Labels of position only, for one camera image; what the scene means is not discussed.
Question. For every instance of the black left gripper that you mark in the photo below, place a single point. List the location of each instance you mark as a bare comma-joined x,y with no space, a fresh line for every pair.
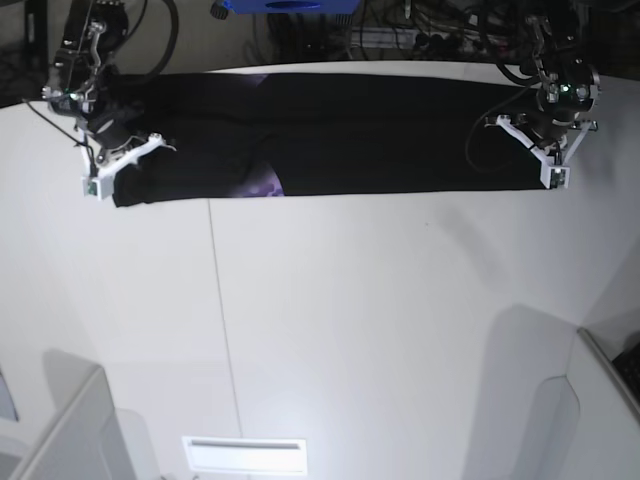
548,130

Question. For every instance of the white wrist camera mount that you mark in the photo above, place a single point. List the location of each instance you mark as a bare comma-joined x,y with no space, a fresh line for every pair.
100,171
553,152

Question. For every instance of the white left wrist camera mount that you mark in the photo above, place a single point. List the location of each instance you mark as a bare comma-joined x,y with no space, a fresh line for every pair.
553,152

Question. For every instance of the black keyboard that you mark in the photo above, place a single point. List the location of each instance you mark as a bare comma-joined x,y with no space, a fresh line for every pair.
627,365

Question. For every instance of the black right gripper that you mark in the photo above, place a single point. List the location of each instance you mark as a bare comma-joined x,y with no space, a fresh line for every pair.
105,120

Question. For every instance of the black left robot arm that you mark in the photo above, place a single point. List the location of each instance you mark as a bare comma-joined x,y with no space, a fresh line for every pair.
558,84

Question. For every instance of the black T-shirt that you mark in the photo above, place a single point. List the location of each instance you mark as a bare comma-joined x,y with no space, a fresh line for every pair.
303,134

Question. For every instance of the blue box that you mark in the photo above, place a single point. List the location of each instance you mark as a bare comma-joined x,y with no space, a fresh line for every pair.
292,6

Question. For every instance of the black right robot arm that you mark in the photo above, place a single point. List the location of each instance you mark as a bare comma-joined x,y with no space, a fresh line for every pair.
82,78

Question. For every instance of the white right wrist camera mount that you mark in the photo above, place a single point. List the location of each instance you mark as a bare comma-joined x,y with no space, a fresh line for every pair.
100,171

